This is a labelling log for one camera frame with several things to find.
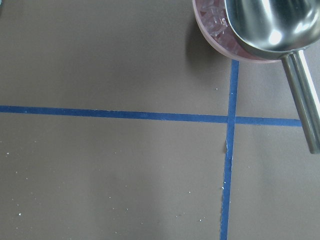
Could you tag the metal scoop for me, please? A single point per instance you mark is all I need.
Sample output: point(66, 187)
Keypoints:
point(282, 30)

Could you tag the pink bowl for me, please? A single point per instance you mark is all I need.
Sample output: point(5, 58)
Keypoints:
point(212, 20)

